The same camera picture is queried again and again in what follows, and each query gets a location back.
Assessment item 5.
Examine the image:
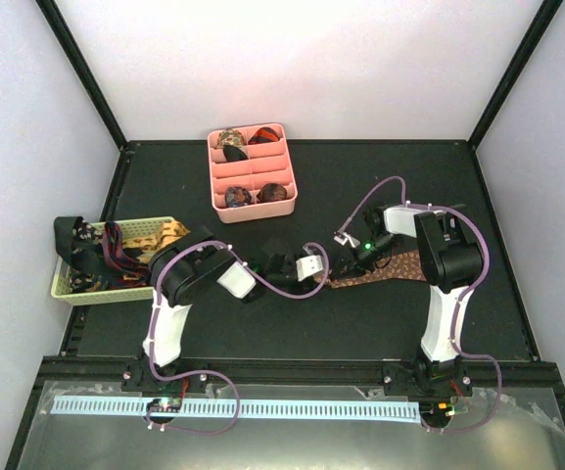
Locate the brown floral necktie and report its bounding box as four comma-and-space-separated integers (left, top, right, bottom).
325, 250, 426, 289

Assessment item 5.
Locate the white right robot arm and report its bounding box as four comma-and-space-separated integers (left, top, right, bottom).
334, 203, 490, 395

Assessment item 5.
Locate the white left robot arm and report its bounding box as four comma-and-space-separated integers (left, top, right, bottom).
143, 226, 325, 391

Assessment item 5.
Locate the dark brown rolled tie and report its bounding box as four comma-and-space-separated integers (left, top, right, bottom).
257, 183, 288, 204

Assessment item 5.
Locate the blue patterned rolled tie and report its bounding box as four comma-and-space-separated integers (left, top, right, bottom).
224, 186, 253, 209

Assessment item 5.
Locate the pink divided organizer box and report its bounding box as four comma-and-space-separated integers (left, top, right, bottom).
207, 122, 298, 224

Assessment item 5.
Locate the black orange rolled tie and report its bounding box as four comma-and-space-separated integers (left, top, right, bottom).
248, 126, 280, 145

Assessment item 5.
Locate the floral rolled tie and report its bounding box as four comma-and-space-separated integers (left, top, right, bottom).
215, 128, 246, 148

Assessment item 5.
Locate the dark striped tie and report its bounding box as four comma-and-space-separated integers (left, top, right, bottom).
102, 221, 150, 287

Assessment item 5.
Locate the black patterned tie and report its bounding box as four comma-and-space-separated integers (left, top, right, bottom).
53, 216, 113, 294

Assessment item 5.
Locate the light green plastic basket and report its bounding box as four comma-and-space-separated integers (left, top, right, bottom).
51, 216, 175, 306

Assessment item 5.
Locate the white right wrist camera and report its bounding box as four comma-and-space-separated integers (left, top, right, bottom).
334, 231, 360, 249

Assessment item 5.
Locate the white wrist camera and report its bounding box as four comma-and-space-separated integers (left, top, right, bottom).
334, 231, 360, 249
295, 255, 329, 282

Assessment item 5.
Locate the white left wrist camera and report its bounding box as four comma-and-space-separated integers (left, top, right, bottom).
295, 255, 329, 282

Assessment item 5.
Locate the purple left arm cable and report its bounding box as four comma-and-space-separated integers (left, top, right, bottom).
147, 241, 332, 436

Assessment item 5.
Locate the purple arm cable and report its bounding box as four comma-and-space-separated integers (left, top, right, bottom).
335, 175, 503, 435
147, 241, 332, 436

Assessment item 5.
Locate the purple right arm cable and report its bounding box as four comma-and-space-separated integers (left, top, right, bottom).
335, 175, 503, 435

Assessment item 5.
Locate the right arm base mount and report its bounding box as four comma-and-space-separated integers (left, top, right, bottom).
382, 356, 472, 432

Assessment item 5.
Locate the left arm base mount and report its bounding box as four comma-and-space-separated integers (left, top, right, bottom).
120, 363, 211, 426

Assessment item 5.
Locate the light blue cable duct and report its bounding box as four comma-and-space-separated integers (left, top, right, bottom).
50, 396, 421, 424

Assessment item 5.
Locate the black corner frame post right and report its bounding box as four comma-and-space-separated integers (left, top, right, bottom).
468, 0, 563, 150

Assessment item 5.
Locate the black corner frame post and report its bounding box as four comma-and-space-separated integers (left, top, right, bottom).
468, 0, 563, 150
35, 0, 128, 150

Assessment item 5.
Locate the black corner frame post left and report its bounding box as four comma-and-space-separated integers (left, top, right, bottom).
35, 0, 128, 150

